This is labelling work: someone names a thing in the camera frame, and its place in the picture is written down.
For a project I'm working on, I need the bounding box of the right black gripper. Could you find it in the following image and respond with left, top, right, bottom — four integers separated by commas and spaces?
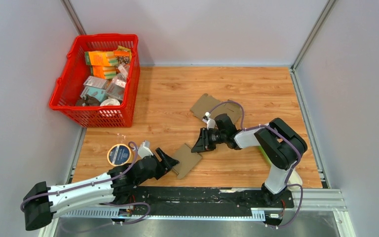
191, 127, 227, 153

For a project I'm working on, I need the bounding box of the cardboard box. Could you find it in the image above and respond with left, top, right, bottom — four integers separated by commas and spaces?
172, 144, 202, 179
190, 93, 242, 124

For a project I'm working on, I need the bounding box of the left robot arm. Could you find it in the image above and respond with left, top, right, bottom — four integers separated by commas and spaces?
20, 148, 180, 231

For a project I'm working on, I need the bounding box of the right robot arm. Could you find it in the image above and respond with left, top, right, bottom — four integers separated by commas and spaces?
191, 113, 307, 207

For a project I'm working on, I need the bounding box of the teal box in basket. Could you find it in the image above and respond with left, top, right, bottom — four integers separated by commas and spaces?
80, 86, 108, 102

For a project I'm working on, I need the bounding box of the orange green box lower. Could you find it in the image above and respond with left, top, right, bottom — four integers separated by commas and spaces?
90, 66, 117, 79

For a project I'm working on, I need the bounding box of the orange green box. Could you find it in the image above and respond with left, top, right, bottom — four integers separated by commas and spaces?
84, 51, 118, 67
90, 66, 117, 79

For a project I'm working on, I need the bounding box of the orange green box upper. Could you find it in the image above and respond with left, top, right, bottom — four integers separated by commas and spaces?
84, 51, 118, 67

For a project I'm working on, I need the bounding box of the white tape roll in basket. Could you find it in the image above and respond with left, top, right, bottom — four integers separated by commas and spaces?
100, 98, 121, 106

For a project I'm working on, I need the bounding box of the clear packet in basket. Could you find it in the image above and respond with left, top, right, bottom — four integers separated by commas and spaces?
106, 74, 127, 101

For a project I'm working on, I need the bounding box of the green napa cabbage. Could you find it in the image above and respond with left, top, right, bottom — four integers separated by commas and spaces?
259, 146, 303, 195

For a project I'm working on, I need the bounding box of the grey packet in basket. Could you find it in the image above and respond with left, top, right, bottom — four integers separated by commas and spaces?
83, 76, 110, 89

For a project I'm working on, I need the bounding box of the colourful snack packet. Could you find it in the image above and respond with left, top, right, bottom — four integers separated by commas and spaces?
113, 45, 132, 65

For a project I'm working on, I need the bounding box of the red plastic shopping basket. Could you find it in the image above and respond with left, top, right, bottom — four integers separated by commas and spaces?
49, 34, 141, 127

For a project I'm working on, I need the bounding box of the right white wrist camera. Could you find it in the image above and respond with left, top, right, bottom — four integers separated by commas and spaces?
202, 112, 216, 129

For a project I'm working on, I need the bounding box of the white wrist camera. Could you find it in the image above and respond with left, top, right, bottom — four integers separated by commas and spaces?
202, 112, 216, 129
138, 140, 153, 158

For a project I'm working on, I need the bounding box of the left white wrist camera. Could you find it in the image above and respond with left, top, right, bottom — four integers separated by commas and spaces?
138, 140, 153, 158

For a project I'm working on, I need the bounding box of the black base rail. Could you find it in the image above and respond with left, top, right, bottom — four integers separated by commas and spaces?
64, 186, 295, 221

